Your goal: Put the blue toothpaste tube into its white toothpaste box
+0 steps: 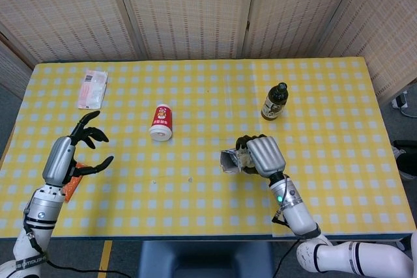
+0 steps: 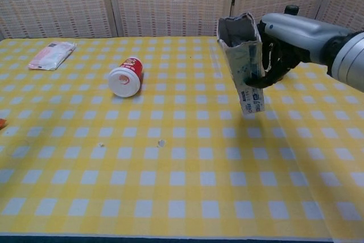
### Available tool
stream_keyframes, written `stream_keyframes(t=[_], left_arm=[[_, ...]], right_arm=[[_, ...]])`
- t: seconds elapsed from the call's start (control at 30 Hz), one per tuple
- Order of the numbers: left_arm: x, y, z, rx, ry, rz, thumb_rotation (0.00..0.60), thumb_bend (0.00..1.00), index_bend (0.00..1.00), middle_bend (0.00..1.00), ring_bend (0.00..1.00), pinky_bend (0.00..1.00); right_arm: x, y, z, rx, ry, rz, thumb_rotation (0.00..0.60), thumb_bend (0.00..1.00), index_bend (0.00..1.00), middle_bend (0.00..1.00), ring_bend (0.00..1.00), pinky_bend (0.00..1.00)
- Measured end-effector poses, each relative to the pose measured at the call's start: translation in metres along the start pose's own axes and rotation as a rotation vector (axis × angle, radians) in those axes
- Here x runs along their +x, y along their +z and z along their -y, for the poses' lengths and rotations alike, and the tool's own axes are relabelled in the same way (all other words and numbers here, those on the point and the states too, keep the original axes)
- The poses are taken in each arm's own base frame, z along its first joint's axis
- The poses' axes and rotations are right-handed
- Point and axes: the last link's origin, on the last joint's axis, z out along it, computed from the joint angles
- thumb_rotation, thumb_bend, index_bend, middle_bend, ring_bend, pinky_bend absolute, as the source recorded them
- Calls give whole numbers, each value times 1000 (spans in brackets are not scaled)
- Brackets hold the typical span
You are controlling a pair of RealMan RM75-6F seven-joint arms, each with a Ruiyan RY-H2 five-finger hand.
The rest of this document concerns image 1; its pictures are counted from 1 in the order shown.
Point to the woven beige screen panel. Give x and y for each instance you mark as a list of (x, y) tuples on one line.
[(185, 11), (65, 11), (384, 24), (11, 69), (293, 11)]

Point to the dark glass bottle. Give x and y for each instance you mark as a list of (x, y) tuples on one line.
[(273, 103)]

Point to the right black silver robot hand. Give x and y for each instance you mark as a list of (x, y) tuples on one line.
[(267, 154)]

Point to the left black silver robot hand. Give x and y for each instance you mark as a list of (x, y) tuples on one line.
[(58, 161)]

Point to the blue white toothpaste box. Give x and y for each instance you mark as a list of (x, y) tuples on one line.
[(233, 161)]

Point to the red and white canister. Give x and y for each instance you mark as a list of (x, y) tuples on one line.
[(161, 121)]

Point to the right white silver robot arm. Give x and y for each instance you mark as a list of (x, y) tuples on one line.
[(296, 213)]

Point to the grey sneaker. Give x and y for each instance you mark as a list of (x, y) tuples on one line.
[(399, 152)]

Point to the white power strip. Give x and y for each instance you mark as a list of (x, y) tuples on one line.
[(400, 99)]

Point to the orange snack packet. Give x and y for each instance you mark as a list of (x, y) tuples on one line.
[(71, 187)]

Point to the pink and white sachet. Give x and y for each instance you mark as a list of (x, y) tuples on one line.
[(92, 90)]

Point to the black caster wheel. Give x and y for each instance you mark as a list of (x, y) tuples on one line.
[(404, 242)]

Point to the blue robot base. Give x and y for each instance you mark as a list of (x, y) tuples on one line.
[(205, 260)]

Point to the yellow white checked tablecloth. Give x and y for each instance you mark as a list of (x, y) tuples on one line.
[(208, 102)]

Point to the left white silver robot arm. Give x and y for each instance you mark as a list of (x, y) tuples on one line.
[(40, 213)]

